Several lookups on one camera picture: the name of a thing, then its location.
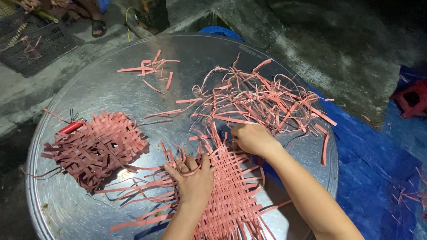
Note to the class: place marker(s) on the finished woven pink strip mat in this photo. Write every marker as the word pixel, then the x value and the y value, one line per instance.
pixel 96 146

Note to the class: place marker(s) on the person's right fingers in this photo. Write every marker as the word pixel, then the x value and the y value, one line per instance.
pixel 237 135

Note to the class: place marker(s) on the person's left hand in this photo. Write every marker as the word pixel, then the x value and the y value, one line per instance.
pixel 195 186

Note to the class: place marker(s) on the red plastic stool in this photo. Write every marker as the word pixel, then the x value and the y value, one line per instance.
pixel 411 99

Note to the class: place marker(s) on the scattered pink strips on tarp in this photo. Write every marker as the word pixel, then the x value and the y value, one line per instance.
pixel 410 196

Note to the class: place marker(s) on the round metal tray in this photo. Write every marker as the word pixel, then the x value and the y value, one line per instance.
pixel 110 90

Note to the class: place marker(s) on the black sandal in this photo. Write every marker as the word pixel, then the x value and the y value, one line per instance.
pixel 99 28

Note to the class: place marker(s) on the bamboo stick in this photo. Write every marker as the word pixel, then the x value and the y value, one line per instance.
pixel 43 15

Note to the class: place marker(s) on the red lighter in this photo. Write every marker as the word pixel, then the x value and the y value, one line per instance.
pixel 71 127

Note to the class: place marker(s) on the blue tarp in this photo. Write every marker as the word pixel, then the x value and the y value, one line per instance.
pixel 367 173

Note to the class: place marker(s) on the black plastic crate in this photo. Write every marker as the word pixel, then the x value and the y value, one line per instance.
pixel 36 43

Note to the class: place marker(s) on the heap of loose pink strips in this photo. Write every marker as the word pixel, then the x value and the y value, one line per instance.
pixel 267 100

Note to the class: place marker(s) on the black metal pins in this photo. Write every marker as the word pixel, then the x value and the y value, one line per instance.
pixel 73 115

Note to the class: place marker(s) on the person's right hand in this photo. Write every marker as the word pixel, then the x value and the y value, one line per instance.
pixel 255 140

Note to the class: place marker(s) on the unfinished woven pink strip mat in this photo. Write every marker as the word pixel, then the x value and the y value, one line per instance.
pixel 230 196

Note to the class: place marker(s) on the small pile of pink offcuts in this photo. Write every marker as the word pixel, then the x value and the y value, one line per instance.
pixel 148 66

